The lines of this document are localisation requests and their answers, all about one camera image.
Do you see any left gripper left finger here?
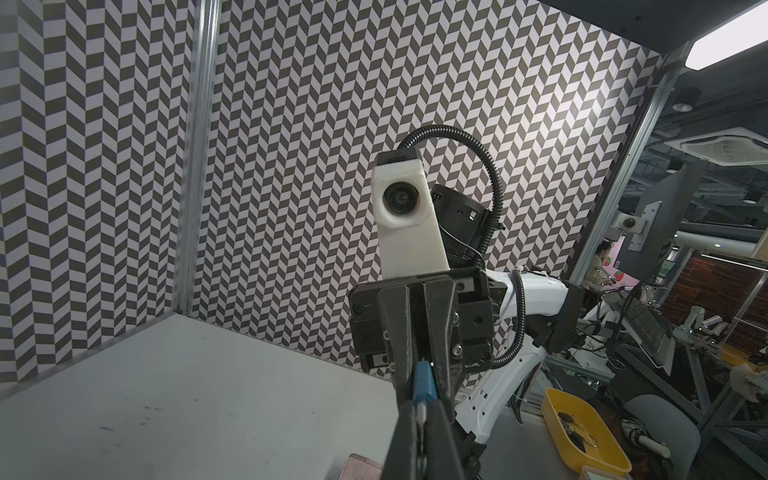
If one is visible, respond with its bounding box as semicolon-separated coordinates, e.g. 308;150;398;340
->
380;400;418;480

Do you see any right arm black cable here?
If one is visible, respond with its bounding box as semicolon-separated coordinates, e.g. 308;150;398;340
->
397;124;528;370

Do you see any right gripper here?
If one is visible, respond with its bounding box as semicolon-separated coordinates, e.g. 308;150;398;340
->
348;267;510;399

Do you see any grey monitor on stand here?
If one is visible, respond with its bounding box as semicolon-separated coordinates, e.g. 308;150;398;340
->
614;161;706;282

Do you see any yellow plastic tray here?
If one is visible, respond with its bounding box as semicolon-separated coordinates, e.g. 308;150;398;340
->
541;388;632;477

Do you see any ceiling air conditioner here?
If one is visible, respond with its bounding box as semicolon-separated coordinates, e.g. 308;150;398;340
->
665;127;767;167

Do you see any pink padlock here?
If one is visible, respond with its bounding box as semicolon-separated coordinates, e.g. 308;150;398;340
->
338;453;383;480

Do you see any person in background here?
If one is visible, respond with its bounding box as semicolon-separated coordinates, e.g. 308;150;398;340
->
581;240;615;306

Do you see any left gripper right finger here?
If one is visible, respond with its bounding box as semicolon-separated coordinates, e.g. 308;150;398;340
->
424;400;465;480

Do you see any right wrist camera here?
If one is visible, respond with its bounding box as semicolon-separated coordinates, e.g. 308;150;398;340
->
371;147;449;280

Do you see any grey office chair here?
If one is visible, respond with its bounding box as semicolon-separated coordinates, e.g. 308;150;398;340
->
624;394;701;479

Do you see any blue padlock with key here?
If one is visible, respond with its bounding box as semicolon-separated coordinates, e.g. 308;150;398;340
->
412;360;437;427

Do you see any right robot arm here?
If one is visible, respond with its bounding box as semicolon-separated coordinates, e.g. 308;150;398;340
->
349;180;581;479

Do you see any ceiling light strip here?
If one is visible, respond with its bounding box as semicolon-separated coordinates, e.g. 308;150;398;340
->
685;1;767;71

